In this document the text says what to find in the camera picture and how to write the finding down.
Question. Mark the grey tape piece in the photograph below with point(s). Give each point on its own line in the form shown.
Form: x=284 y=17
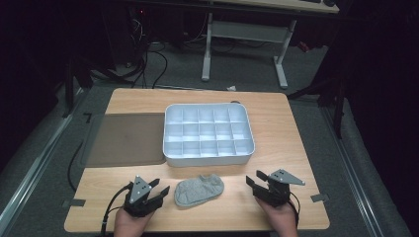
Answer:
x=75 y=202
x=320 y=197

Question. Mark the black metal stand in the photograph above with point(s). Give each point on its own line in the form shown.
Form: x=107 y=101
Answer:
x=69 y=89
x=337 y=108

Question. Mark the crumpled white paper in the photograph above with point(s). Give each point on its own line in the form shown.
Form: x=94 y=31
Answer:
x=231 y=88

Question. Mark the white compartment storage box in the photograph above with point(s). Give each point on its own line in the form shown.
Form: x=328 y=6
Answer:
x=207 y=135

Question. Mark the grey sock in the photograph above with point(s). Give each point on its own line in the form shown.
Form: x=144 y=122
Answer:
x=198 y=191

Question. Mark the person's right hand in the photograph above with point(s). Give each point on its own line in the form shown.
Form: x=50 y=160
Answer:
x=280 y=219

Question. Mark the desk with white legs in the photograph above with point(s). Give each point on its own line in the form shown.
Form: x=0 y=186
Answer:
x=248 y=31

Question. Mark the person's left hand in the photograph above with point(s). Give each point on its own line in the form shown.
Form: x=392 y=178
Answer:
x=130 y=225

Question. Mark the metal floor rail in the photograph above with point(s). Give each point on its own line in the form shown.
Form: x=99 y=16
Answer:
x=354 y=177
x=36 y=164

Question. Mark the dark translucent mat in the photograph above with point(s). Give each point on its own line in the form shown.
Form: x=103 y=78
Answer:
x=126 y=140

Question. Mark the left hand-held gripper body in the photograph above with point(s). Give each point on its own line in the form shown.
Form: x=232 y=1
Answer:
x=140 y=192

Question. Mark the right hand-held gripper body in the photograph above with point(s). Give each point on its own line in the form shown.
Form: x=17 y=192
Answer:
x=278 y=191

